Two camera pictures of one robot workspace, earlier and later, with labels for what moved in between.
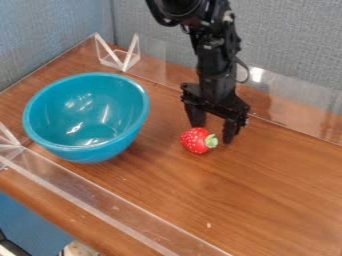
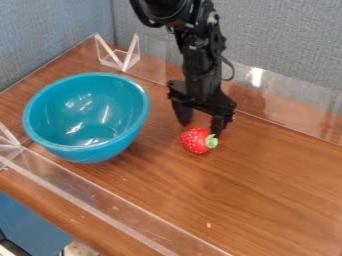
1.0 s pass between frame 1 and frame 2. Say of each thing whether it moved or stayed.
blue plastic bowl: stayed
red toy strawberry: stayed
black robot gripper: moved
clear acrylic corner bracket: stayed
